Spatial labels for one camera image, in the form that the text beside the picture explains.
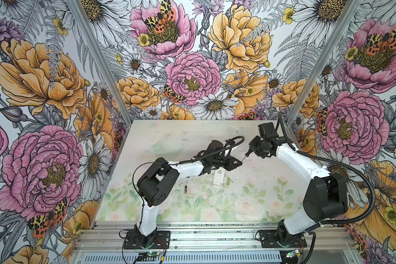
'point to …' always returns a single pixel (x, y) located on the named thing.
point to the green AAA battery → (228, 181)
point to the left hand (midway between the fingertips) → (239, 166)
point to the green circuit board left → (157, 253)
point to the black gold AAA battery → (186, 190)
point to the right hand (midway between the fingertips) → (250, 150)
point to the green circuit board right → (290, 254)
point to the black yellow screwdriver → (246, 154)
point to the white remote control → (218, 177)
